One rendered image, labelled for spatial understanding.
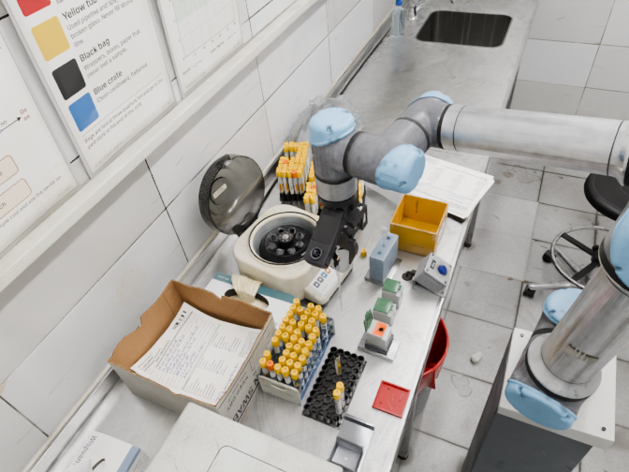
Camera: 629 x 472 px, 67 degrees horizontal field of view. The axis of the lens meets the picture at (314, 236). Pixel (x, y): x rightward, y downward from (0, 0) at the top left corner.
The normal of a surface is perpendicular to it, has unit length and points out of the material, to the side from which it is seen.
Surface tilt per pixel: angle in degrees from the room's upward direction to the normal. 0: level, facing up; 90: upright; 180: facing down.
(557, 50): 90
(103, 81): 95
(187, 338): 1
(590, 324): 88
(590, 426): 5
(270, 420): 0
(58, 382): 90
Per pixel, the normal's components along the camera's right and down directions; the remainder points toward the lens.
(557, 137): -0.61, 0.01
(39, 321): 0.91, 0.23
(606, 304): -0.88, 0.38
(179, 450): -0.09, -0.70
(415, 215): -0.42, 0.67
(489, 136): -0.64, 0.25
